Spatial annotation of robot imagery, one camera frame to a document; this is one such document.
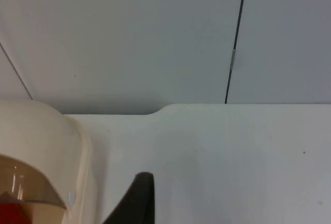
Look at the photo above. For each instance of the cream lid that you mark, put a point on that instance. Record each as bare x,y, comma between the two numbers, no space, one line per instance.
38,133

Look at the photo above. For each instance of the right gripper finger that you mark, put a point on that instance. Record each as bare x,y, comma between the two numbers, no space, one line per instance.
137,203

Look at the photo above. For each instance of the red block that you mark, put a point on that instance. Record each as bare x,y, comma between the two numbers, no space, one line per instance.
11,212

